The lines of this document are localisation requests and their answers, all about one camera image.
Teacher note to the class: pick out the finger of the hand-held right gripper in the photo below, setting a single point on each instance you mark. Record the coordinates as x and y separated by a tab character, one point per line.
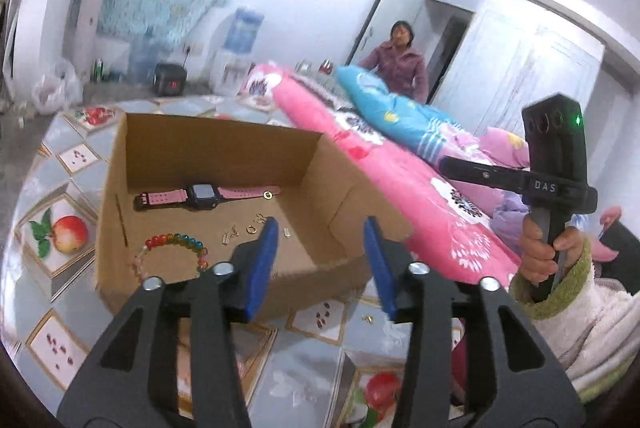
480	175

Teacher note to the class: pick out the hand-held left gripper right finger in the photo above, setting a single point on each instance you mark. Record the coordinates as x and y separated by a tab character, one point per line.
382	273

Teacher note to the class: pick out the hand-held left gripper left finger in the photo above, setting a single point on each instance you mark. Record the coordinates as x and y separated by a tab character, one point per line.
260	268

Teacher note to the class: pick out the brown cardboard box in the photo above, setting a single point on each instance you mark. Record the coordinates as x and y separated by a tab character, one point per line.
165	148

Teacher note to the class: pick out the person's right hand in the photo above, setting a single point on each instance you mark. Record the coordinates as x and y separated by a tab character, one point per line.
537	253

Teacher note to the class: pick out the pink pillow yellow print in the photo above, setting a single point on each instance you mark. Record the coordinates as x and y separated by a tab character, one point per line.
500	146

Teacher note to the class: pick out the lilac cloth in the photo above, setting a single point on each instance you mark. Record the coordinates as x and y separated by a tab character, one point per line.
510	218

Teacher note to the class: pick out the pink floral blanket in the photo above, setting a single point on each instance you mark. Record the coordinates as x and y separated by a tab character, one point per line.
400	178

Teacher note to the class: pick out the white wardrobe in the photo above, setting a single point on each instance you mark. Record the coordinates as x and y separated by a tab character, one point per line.
520	58

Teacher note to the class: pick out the blue printed pillow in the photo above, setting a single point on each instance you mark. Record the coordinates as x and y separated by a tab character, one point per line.
395	108

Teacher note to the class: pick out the red clothing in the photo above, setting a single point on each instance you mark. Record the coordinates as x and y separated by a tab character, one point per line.
459	358

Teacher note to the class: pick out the red can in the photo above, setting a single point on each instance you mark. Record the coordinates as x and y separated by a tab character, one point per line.
326	67

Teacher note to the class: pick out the white water dispenser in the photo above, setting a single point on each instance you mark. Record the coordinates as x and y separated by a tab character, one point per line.
227	73

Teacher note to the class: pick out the black box heater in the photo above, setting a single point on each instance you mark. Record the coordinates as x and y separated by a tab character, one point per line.
170	81

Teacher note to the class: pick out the blue water dispenser bottle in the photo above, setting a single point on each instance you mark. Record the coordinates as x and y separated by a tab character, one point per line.
243	28

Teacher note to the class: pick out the green cans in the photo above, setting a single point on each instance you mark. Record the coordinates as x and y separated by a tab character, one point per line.
98	69

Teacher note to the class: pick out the clear plastic bag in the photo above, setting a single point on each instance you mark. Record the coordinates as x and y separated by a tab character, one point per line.
50	91

